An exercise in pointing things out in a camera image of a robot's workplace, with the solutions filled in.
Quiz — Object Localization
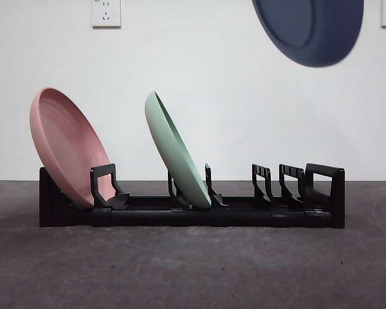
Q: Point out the blue plastic plate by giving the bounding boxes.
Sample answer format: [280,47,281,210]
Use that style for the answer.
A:
[251,0,365,68]

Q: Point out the pink plastic plate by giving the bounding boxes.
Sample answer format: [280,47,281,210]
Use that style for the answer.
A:
[29,86,112,209]

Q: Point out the black plastic dish rack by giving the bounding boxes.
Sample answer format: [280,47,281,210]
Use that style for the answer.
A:
[39,163,346,230]

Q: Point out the green plastic plate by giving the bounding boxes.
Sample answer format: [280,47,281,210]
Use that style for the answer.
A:
[144,90,213,209]

